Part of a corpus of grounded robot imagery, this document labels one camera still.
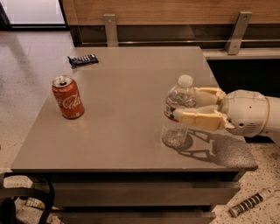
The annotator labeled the white striped tube on floor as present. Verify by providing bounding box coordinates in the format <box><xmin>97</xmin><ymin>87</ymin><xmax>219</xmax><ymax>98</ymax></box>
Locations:
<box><xmin>228</xmin><ymin>188</ymin><xmax>276</xmax><ymax>218</ymax></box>

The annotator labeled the black chair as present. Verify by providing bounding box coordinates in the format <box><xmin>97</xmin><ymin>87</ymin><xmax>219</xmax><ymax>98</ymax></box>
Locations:
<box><xmin>0</xmin><ymin>172</ymin><xmax>56</xmax><ymax>224</ymax></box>

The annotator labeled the right metal bracket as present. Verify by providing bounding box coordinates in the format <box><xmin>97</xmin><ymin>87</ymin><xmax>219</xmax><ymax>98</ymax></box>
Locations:
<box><xmin>225</xmin><ymin>11</ymin><xmax>252</xmax><ymax>55</ymax></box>

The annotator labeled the metal bracket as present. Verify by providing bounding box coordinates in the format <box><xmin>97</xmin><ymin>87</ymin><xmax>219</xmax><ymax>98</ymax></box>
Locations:
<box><xmin>103</xmin><ymin>14</ymin><xmax>119</xmax><ymax>47</ymax></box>
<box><xmin>225</xmin><ymin>11</ymin><xmax>252</xmax><ymax>55</ymax></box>

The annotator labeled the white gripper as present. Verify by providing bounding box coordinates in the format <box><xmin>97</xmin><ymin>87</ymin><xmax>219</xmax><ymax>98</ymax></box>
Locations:
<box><xmin>173</xmin><ymin>87</ymin><xmax>269</xmax><ymax>137</ymax></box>

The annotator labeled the grey drawer cabinet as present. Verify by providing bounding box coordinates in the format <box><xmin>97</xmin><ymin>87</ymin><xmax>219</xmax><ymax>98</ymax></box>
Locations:
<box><xmin>11</xmin><ymin>47</ymin><xmax>257</xmax><ymax>224</ymax></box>

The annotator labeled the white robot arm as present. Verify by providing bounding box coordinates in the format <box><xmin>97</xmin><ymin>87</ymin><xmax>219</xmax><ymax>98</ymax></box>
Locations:
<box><xmin>172</xmin><ymin>87</ymin><xmax>280</xmax><ymax>145</ymax></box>

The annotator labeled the clear plastic water bottle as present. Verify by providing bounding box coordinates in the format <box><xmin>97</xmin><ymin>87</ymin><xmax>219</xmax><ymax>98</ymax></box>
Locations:
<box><xmin>162</xmin><ymin>74</ymin><xmax>196</xmax><ymax>149</ymax></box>

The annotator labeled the left metal bracket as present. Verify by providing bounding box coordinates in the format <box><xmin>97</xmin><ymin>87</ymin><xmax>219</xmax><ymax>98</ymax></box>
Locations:
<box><xmin>103</xmin><ymin>14</ymin><xmax>119</xmax><ymax>47</ymax></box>

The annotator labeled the blue rxbar blueberry bar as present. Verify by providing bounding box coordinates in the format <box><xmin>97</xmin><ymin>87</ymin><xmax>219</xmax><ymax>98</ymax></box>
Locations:
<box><xmin>68</xmin><ymin>54</ymin><xmax>99</xmax><ymax>68</ymax></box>

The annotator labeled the red Coca-Cola can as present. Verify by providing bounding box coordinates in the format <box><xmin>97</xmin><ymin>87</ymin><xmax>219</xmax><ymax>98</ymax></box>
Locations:
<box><xmin>52</xmin><ymin>75</ymin><xmax>85</xmax><ymax>119</ymax></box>

